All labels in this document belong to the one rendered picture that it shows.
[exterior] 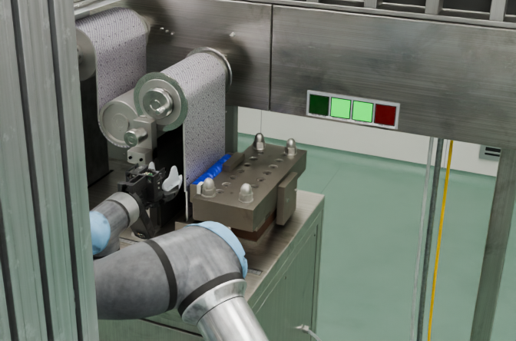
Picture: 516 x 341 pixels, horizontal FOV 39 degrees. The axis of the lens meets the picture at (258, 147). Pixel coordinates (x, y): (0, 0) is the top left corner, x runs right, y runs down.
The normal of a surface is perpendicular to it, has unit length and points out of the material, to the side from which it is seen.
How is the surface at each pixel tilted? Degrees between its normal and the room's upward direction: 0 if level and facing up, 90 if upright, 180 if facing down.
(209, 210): 90
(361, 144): 90
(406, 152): 90
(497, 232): 90
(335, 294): 0
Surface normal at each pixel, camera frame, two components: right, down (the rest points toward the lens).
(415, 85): -0.37, 0.35
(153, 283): 0.33, -0.06
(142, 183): 0.93, 0.14
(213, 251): 0.39, -0.62
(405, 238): 0.02, -0.92
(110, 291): -0.36, 0.04
